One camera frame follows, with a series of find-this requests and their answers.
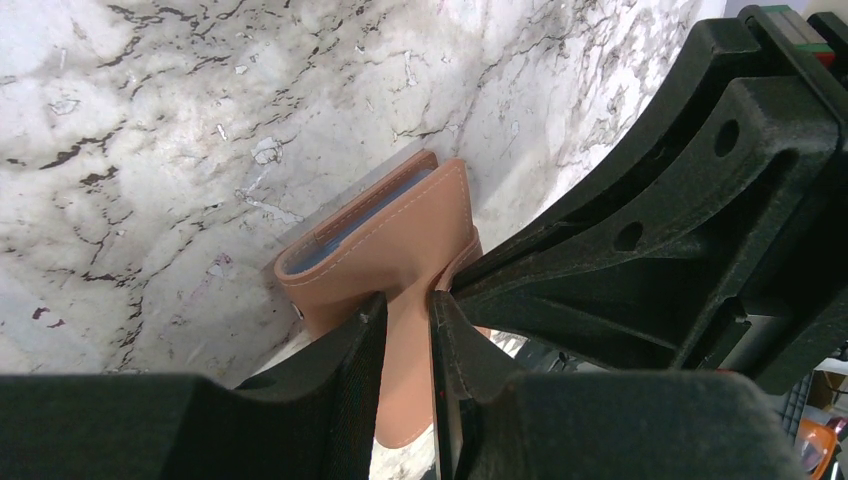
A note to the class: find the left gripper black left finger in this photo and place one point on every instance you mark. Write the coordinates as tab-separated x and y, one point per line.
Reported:
311	416

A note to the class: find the tan leather card holder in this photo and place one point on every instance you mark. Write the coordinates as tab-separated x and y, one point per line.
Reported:
405	236

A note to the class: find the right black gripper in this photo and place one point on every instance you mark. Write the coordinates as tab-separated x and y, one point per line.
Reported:
713	235

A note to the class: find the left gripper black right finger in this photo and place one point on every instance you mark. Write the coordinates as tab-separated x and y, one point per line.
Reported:
496	420

